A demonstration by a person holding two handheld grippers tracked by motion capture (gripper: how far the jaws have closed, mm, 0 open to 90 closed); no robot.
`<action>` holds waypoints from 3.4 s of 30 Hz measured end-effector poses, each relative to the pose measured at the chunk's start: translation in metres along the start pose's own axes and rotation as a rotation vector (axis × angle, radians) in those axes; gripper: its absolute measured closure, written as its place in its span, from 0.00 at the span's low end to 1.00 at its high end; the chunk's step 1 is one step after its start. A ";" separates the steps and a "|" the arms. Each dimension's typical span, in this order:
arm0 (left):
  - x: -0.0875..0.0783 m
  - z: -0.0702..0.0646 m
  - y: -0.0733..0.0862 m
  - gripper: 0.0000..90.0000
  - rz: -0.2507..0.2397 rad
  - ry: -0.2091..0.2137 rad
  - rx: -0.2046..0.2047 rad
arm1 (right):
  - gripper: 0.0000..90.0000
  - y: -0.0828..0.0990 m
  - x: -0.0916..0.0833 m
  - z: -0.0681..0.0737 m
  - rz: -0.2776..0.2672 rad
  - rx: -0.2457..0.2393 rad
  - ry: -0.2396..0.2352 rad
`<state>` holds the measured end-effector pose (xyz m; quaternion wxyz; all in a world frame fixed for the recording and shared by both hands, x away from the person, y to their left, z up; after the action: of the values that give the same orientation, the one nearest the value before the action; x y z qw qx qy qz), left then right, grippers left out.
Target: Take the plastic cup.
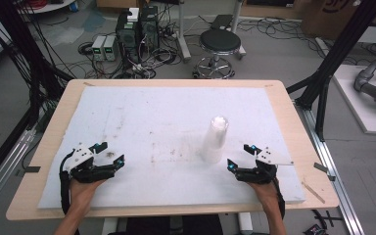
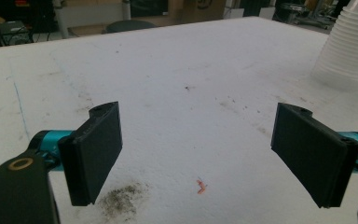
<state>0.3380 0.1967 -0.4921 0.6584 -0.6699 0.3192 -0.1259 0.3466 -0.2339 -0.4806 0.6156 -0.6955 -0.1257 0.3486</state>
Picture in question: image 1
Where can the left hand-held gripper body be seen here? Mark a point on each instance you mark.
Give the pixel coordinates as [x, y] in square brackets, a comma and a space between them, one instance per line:
[84, 171]

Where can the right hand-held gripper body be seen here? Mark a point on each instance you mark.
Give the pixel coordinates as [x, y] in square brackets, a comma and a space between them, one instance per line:
[258, 174]

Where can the white plastic cup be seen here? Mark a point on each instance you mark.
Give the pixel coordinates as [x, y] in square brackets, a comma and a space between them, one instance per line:
[214, 140]

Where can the person's right hand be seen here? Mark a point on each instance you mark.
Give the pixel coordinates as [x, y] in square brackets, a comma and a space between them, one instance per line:
[267, 194]

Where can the person's left hand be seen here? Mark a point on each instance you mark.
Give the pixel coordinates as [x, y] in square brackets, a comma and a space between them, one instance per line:
[81, 194]

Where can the light wooden table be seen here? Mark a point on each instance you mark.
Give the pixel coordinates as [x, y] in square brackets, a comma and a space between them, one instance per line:
[292, 130]

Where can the black tape strip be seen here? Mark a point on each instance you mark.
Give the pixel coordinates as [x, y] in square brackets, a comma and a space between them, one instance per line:
[32, 169]

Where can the white foam mat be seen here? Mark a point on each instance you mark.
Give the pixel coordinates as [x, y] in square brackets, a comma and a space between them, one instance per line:
[160, 124]

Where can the thin wooden stick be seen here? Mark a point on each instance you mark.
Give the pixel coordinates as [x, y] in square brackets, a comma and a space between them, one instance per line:
[313, 192]

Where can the grey tape strip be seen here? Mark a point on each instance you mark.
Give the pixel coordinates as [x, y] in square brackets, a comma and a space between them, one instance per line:
[321, 168]

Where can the person's dark trousers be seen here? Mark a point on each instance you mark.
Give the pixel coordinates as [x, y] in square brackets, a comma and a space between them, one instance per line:
[176, 225]

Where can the grey bench power supply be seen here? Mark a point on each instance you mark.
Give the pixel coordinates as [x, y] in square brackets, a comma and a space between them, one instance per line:
[111, 48]
[98, 48]

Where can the black computer tower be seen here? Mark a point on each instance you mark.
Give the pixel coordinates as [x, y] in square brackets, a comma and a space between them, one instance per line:
[127, 39]
[149, 29]

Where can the black round stool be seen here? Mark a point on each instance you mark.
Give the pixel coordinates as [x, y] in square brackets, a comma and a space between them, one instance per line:
[219, 40]

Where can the white platform board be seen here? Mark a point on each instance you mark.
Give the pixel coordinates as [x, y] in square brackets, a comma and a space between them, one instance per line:
[362, 111]

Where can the grey metal stand leg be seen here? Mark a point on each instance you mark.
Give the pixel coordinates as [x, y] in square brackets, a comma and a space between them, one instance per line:
[182, 36]
[238, 19]

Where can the black flat device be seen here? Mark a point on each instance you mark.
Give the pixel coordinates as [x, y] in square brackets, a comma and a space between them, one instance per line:
[222, 21]

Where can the white box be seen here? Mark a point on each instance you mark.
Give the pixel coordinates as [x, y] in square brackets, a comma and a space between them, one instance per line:
[133, 14]

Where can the white round table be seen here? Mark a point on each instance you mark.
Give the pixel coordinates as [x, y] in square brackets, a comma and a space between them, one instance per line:
[49, 6]

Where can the brown cardboard box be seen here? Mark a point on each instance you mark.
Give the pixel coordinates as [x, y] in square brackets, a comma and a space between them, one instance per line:
[329, 18]

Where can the aluminium rail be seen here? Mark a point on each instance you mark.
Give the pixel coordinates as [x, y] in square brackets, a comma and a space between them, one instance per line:
[3, 176]
[333, 182]

